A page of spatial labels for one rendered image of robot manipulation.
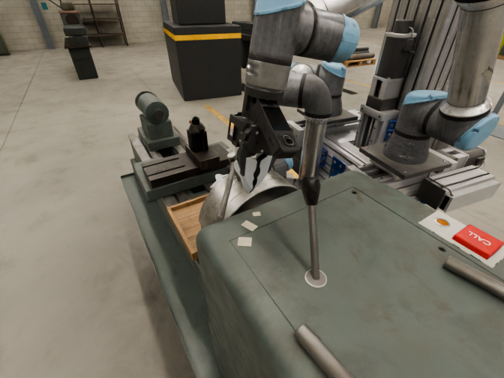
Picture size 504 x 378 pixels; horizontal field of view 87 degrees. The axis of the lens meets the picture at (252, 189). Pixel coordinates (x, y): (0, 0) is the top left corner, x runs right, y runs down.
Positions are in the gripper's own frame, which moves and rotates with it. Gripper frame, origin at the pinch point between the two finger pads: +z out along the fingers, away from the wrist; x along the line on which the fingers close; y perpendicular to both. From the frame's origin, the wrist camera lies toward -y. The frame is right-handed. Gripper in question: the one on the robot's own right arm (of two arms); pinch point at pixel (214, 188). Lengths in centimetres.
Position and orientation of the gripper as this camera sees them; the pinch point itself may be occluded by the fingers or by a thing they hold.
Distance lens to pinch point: 96.0
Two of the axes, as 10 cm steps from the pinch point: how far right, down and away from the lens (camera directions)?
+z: -8.5, 3.0, -4.2
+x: 0.0, -8.1, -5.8
